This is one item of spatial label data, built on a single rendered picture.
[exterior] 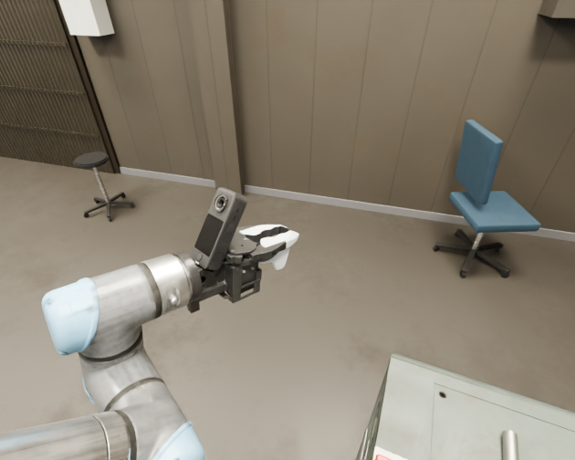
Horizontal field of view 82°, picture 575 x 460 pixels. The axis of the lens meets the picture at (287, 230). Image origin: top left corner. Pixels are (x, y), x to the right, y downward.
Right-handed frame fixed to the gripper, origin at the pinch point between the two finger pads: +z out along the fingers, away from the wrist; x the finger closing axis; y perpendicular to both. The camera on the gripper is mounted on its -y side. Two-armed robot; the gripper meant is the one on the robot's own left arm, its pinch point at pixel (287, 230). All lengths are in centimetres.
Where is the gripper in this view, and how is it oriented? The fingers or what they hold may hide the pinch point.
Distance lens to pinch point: 58.0
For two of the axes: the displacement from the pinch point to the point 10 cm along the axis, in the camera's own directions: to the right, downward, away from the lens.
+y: -0.7, 9.0, 4.2
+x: 6.8, 3.5, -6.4
